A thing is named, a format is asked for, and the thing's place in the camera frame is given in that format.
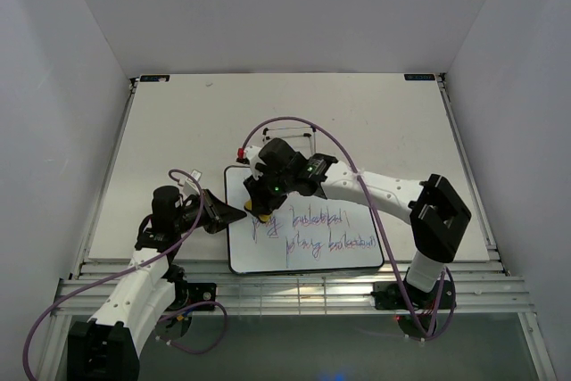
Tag black framed whiteboard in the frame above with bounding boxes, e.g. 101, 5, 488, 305
228, 194, 385, 275

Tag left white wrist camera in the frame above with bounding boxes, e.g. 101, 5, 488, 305
174, 170, 202, 197

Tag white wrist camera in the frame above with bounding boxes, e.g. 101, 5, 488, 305
174, 170, 202, 197
236, 145, 267, 180

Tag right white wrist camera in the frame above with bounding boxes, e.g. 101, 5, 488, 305
236, 145, 267, 180

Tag yellow black whiteboard eraser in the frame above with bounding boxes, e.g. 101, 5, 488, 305
244, 199, 272, 223

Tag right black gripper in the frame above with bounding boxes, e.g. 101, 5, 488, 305
244, 166, 294, 217

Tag left blue table label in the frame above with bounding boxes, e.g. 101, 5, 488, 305
139, 74, 170, 83

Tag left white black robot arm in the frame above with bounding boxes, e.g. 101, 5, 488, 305
67, 186, 246, 380

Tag blue table label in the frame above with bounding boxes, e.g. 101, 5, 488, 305
139, 74, 170, 83
403, 73, 435, 81

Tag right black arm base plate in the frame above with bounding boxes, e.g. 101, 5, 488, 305
370, 280, 452, 310

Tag right blue table label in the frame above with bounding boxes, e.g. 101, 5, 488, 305
403, 73, 435, 81

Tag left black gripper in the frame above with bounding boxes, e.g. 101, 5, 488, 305
174, 188, 246, 234

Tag black wire whiteboard stand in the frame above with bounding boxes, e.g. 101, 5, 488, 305
262, 126, 316, 158

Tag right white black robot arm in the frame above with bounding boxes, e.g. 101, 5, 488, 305
237, 138, 472, 308

